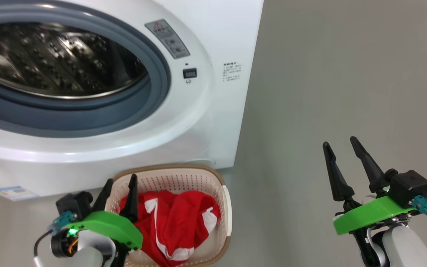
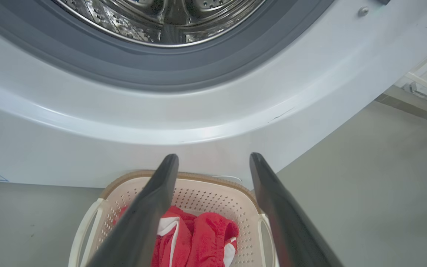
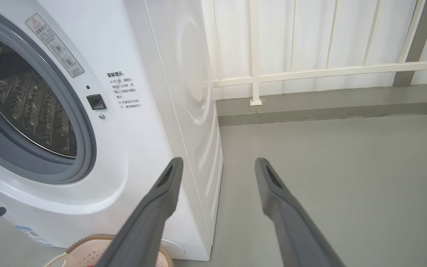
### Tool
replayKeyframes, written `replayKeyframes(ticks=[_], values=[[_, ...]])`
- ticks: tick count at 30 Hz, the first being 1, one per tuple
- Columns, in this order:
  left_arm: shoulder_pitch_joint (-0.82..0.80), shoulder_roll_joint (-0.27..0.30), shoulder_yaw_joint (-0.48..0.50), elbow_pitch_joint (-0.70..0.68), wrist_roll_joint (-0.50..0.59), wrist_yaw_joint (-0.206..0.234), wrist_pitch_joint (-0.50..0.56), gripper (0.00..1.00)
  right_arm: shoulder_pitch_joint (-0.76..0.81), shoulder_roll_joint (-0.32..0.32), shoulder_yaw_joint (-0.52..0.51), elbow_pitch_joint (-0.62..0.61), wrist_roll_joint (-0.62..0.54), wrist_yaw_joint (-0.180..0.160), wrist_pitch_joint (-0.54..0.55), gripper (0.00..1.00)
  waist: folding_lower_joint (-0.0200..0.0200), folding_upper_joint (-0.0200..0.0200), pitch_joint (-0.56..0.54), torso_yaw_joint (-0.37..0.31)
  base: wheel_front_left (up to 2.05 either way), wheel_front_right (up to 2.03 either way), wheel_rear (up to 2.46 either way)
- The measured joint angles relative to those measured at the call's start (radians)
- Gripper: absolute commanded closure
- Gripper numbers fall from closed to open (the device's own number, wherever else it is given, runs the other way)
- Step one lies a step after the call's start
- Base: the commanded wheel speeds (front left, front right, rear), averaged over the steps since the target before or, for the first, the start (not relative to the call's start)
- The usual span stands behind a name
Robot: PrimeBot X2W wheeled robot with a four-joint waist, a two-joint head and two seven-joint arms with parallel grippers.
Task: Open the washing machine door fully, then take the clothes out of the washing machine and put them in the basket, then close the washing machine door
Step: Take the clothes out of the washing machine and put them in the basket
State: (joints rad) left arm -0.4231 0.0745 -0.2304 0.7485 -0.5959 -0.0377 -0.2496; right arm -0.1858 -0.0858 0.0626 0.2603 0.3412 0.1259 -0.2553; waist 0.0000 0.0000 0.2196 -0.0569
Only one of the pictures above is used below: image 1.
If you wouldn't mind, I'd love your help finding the left arm cable teal connector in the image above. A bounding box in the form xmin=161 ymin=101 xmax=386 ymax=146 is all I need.
xmin=33 ymin=211 xmax=74 ymax=267

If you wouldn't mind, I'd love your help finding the white front-load washing machine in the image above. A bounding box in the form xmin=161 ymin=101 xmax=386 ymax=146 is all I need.
xmin=0 ymin=0 xmax=264 ymax=197

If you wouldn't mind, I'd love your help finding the blue energy label sticker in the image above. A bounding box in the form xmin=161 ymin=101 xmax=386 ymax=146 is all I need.
xmin=0 ymin=185 xmax=40 ymax=201

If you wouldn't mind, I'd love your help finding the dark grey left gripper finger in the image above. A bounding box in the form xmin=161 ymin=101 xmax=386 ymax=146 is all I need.
xmin=119 ymin=174 xmax=139 ymax=224
xmin=91 ymin=179 xmax=114 ymax=215

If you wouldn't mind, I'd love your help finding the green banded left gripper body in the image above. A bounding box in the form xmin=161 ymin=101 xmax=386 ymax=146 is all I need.
xmin=66 ymin=210 xmax=144 ymax=267

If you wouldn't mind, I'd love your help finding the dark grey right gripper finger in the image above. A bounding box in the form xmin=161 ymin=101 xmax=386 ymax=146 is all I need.
xmin=322 ymin=142 xmax=355 ymax=203
xmin=350 ymin=136 xmax=389 ymax=194

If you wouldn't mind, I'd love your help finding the red and white garment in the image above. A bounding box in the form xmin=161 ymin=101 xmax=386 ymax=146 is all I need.
xmin=119 ymin=190 xmax=221 ymax=267

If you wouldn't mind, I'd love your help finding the cream perforated laundry basket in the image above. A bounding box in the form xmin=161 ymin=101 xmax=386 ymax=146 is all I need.
xmin=104 ymin=164 xmax=232 ymax=267

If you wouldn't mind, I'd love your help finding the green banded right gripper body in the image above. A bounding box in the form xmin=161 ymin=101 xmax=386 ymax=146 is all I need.
xmin=333 ymin=196 xmax=417 ymax=267

